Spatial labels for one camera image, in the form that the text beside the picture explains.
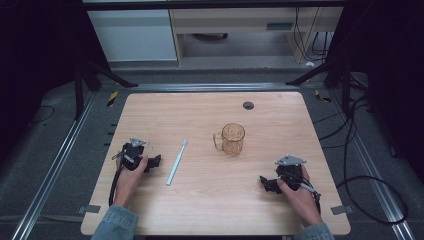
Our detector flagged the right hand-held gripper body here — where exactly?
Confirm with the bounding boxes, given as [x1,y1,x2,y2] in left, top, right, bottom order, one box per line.
[274,154,308,192]

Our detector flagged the white cabinet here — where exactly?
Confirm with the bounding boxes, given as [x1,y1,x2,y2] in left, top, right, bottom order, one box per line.
[86,9,178,63]

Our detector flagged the yellow black striped tape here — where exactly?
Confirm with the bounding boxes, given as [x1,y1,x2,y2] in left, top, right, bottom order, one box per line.
[106,90,120,108]
[314,88,333,104]

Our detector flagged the light blue toothbrush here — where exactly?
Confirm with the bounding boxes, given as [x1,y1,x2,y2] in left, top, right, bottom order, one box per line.
[165,138,189,187]

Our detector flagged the black cables under desk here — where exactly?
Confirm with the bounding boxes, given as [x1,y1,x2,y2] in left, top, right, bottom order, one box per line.
[293,7,334,64]

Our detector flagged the left hand-held gripper black cable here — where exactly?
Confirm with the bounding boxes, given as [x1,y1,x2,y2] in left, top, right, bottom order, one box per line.
[108,162,125,207]

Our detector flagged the clear glass mug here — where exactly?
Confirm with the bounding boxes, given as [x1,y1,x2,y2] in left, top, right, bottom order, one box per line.
[212,122,247,158]

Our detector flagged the aluminium floor rail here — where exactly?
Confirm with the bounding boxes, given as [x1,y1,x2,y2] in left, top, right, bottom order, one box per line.
[10,91,98,240]
[328,89,418,240]
[128,82,301,93]

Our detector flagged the right hand-held gripper black cable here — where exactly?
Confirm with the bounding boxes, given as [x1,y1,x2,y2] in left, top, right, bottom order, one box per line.
[298,178,323,215]

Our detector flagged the grey metal table bracket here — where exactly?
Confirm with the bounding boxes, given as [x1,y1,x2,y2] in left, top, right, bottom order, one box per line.
[330,204,354,216]
[77,204,102,215]

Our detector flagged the thin black floor cable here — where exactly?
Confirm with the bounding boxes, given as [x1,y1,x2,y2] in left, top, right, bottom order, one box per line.
[28,104,56,127]

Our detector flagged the hand-held gripper black cable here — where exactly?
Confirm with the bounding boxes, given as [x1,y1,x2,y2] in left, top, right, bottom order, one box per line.
[298,178,323,215]
[108,162,125,207]

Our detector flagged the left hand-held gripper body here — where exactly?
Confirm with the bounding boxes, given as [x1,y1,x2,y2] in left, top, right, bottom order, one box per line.
[114,137,150,172]

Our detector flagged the black cable loop on floor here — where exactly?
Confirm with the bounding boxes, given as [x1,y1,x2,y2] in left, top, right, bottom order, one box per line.
[313,94,410,225]

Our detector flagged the person's left hand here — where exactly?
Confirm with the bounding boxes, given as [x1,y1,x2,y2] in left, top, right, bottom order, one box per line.
[113,156,150,210]

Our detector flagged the person's right hand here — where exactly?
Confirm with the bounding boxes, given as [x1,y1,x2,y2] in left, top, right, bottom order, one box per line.
[276,165,324,229]

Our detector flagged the black metal stand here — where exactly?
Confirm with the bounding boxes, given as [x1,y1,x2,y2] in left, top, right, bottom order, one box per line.
[71,49,139,122]
[285,56,371,118]

